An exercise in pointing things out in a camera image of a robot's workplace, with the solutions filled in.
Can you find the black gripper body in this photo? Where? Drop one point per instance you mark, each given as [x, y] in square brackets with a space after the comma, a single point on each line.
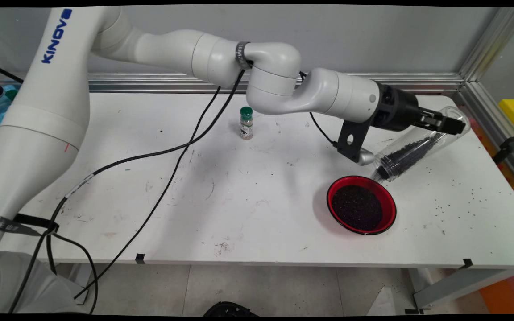
[397, 109]

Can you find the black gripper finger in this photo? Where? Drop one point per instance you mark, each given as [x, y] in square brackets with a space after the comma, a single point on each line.
[451, 125]
[430, 113]

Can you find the clear plastic jar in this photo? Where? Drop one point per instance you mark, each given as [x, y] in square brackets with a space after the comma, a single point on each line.
[458, 115]

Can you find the black seed heap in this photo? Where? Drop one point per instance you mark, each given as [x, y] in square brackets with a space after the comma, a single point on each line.
[411, 150]
[357, 208]

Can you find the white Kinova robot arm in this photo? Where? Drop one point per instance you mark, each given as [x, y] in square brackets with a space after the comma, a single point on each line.
[47, 111]

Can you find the black clamp stand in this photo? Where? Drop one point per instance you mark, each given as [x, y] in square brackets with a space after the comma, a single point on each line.
[509, 145]

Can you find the red bowl black rim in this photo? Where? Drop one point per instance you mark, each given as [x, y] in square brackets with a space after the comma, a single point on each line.
[388, 200]

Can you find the spice bottle green cap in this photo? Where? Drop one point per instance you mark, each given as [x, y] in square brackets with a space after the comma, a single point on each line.
[246, 125]

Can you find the grey metal table leg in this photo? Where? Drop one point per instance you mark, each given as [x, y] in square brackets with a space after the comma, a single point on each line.
[462, 285]

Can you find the orange crate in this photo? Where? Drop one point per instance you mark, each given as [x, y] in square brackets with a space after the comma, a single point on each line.
[507, 294]

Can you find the black round floor object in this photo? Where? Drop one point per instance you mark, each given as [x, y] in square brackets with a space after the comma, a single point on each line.
[228, 310]

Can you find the brown bottle green cap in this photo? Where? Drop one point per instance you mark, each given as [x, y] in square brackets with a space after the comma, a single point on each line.
[12, 94]

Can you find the thin black rod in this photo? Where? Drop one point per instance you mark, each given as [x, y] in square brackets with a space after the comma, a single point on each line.
[5, 72]

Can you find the long aluminium frame rail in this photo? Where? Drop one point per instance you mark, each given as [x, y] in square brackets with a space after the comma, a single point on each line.
[431, 82]

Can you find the short aluminium frame rail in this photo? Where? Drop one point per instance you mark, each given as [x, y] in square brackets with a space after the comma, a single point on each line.
[480, 111]

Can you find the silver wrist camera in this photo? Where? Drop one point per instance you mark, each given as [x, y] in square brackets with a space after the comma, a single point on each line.
[366, 157]

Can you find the aluminium frame corner post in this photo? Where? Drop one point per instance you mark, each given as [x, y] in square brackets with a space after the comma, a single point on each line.
[489, 40]

